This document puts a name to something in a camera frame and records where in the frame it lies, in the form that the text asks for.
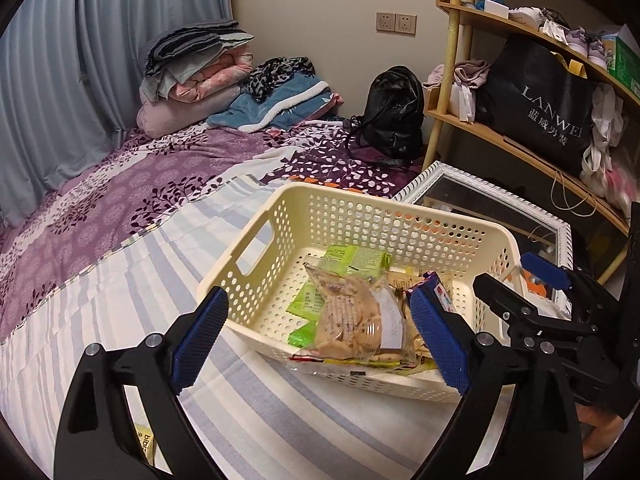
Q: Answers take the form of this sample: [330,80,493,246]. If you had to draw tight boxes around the yellow snack packet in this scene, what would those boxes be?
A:
[134,424,156,466]

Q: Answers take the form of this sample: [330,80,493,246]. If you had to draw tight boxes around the blue white snack packet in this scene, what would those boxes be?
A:
[424,271,457,313]

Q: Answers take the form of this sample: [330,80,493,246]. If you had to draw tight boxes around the clear bag of biscuits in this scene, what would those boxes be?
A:
[298,264,433,370]

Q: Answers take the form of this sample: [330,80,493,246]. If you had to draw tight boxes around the green seaweed snack packet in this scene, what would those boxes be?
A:
[286,245,392,348]

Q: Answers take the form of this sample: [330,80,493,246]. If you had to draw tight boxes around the brown cracker snack packet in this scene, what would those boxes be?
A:
[387,271,426,297]

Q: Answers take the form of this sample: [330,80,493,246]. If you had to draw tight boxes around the person right hand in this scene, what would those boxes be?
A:
[576,404,625,460]

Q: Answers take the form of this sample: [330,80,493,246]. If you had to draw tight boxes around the white framed mirror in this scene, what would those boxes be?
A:
[393,162,573,287]

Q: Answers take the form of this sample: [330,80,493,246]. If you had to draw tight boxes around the white plastic bags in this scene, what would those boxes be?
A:
[579,84,639,222]

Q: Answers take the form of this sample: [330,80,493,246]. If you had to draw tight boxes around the wooden bamboo shelf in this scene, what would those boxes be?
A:
[428,0,639,282]

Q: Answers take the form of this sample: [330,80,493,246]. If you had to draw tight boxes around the striped white blue sheet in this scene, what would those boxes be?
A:
[1,177,458,479]

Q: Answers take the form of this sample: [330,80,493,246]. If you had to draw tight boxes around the black LANWEI shopping bag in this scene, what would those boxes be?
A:
[475,35,596,177]

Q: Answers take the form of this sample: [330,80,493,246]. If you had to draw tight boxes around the black backpack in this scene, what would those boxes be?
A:
[343,65,425,168]

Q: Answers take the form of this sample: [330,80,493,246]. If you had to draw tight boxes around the pink folded clothes on shelf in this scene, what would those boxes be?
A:
[447,60,491,124]

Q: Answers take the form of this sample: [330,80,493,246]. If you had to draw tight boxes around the sneakers on shelf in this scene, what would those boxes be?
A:
[508,6,608,70]

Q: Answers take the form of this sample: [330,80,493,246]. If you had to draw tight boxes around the purple floral bedspread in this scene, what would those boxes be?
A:
[1,120,423,337]

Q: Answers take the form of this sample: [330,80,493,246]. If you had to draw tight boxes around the blue folded blanket pile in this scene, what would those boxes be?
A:
[206,56,342,133]

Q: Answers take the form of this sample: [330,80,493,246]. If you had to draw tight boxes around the blue grey curtain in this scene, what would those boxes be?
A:
[1,0,232,226]

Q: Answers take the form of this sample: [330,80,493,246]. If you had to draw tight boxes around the stack of folded quilts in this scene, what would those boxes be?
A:
[137,20,254,139]

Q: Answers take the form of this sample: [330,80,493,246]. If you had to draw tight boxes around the wall power sockets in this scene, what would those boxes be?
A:
[375,12,416,36]

